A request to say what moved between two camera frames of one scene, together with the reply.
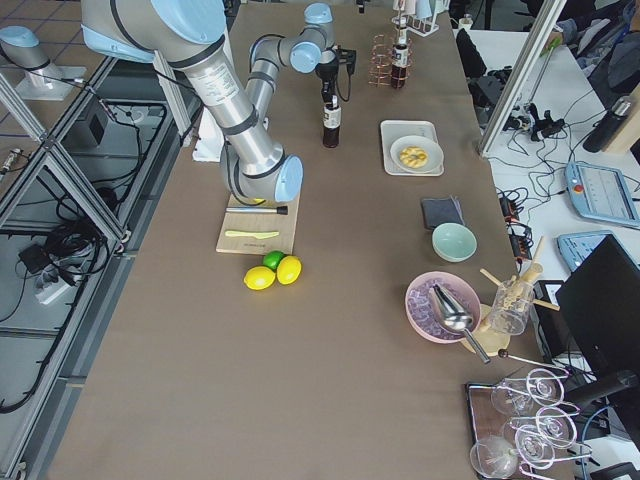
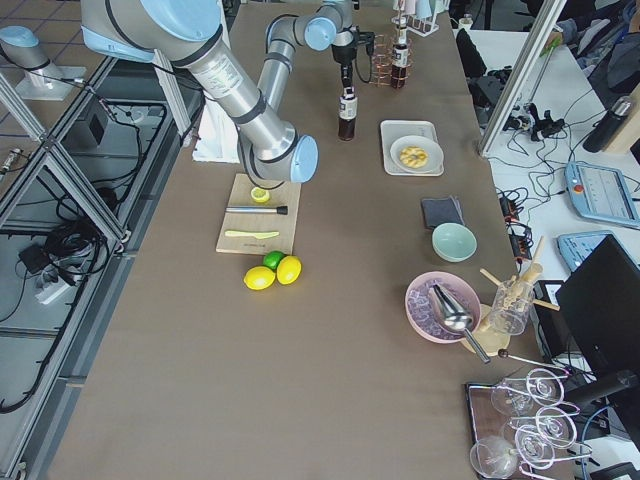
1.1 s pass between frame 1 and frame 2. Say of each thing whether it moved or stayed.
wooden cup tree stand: stayed
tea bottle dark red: moved
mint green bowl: stayed
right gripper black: moved
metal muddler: stayed
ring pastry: stayed
